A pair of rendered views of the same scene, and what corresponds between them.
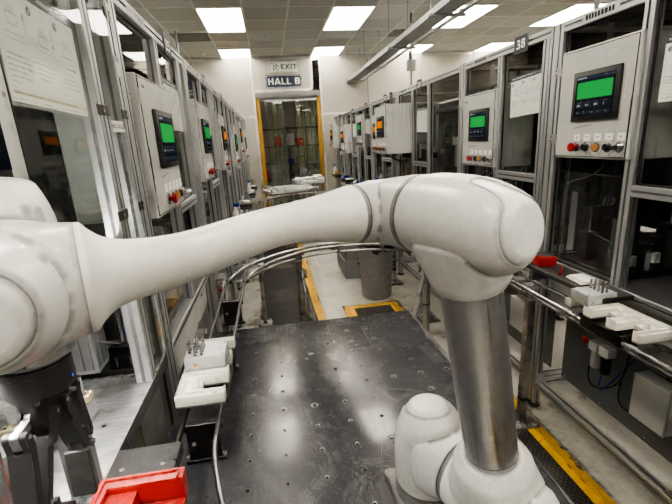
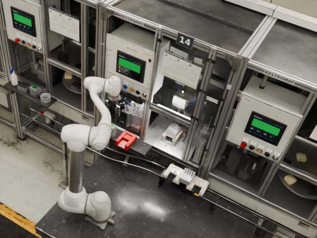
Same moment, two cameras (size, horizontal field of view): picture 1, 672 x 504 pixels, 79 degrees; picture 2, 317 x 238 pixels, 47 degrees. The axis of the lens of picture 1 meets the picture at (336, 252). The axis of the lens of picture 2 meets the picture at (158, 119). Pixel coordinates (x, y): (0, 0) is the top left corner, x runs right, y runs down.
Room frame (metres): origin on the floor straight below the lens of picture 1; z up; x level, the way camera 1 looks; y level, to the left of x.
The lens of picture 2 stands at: (1.91, -1.46, 3.25)
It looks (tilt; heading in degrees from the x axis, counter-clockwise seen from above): 42 degrees down; 119
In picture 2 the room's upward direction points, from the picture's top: 10 degrees clockwise
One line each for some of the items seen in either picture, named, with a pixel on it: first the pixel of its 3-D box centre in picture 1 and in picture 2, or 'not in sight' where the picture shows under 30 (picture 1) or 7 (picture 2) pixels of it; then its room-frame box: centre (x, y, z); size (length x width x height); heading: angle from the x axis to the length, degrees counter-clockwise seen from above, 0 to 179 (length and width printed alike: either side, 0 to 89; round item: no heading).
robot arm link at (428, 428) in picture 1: (430, 442); (99, 204); (0.84, -0.20, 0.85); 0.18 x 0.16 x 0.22; 32
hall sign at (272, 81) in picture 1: (283, 81); not in sight; (9.17, 0.88, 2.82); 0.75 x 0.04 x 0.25; 98
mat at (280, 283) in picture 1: (284, 257); not in sight; (5.59, 0.73, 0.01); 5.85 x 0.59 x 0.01; 8
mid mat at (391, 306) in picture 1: (383, 324); not in sight; (3.25, -0.37, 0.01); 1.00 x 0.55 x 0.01; 8
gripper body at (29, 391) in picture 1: (42, 393); (112, 102); (0.44, 0.37, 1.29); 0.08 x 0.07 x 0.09; 10
